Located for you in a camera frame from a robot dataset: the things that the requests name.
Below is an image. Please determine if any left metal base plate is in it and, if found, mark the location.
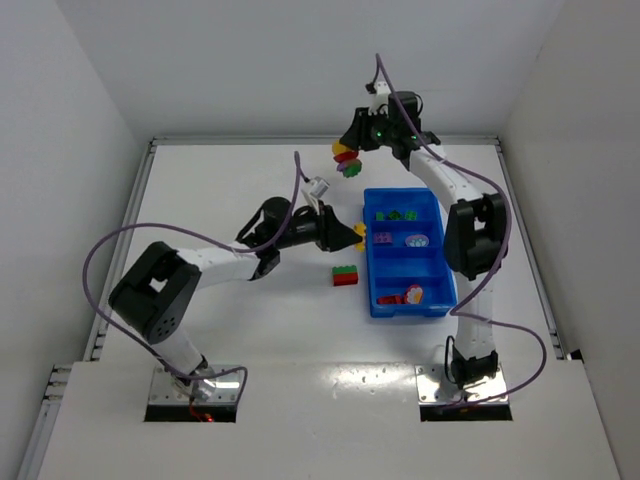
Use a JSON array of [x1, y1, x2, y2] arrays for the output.
[[148, 365, 245, 406]]

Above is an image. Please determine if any red bottom lego brick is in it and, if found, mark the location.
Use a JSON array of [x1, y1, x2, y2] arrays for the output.
[[332, 273, 359, 287]]

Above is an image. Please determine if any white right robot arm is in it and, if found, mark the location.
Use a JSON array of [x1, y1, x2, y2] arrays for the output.
[[338, 82, 511, 388]]

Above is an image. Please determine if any red curved lego brick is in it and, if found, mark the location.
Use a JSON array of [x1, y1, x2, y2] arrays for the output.
[[377, 294, 405, 305]]

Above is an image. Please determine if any blue compartment bin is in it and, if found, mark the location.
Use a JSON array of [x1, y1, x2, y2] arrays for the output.
[[362, 187, 457, 318]]

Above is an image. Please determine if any small green lego piece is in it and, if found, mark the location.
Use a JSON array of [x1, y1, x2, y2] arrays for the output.
[[375, 210, 405, 221]]

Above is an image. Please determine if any purple flower lego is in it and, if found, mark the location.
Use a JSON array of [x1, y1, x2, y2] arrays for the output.
[[405, 234, 430, 248]]

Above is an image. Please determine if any metal base plate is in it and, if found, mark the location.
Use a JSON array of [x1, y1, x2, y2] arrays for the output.
[[148, 365, 245, 406], [415, 364, 509, 407]]

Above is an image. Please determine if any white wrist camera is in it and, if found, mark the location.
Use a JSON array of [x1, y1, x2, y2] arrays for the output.
[[365, 81, 391, 115], [301, 176, 329, 213]]

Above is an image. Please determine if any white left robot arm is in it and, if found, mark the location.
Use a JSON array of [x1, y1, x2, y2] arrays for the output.
[[108, 197, 363, 387]]

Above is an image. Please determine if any purple curved lego brick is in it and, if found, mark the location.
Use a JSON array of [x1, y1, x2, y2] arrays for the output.
[[373, 232, 393, 246]]

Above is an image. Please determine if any green top lego brick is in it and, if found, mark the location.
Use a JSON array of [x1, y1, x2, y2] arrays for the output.
[[332, 265, 358, 276]]

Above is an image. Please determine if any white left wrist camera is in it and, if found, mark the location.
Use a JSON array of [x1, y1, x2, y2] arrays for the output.
[[301, 176, 329, 213]]

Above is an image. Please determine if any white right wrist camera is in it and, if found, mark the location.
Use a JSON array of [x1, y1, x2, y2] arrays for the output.
[[365, 81, 391, 115]]

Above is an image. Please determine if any yellow lego piece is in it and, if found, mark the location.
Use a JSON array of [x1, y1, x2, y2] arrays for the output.
[[353, 222, 367, 252]]

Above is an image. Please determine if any red flower lego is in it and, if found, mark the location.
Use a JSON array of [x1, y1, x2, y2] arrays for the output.
[[403, 284, 424, 305]]

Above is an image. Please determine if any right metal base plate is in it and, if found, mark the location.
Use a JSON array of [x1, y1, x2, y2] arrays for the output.
[[415, 364, 509, 407]]

